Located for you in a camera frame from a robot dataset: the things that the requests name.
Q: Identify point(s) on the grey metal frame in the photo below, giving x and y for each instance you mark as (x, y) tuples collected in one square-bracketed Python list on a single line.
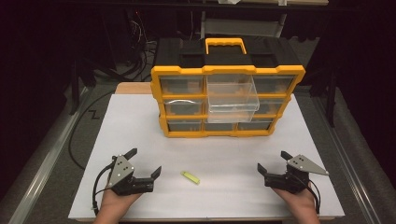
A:
[(243, 26)]

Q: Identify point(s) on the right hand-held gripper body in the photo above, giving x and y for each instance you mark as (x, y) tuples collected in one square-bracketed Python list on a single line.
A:
[(294, 180)]

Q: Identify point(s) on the yellow black organizer cabinet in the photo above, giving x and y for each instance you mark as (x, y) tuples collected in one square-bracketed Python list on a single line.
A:
[(218, 59)]

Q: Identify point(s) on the open clear plastic drawer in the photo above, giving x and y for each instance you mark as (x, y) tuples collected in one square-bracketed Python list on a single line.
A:
[(232, 99)]

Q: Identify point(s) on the small yellow-green stick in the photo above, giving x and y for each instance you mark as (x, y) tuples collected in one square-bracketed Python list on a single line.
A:
[(190, 177)]

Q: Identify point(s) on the person's left hand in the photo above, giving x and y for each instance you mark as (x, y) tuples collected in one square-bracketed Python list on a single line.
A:
[(116, 202)]

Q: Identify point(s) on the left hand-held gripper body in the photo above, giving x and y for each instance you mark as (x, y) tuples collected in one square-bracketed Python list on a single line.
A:
[(120, 172)]

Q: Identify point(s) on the person's right hand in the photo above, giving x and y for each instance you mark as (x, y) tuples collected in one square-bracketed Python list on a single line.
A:
[(300, 200)]

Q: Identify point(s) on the white table mat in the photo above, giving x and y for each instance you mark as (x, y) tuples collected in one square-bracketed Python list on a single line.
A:
[(218, 155)]

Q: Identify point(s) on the black stand leg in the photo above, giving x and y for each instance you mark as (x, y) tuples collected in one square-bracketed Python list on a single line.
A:
[(75, 87), (331, 99)]

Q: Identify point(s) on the aluminium floor rail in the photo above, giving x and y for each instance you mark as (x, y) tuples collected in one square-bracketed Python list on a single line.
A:
[(345, 155), (40, 168)]

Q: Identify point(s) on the set of closed clear drawers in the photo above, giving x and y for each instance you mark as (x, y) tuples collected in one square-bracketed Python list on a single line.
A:
[(182, 84)]

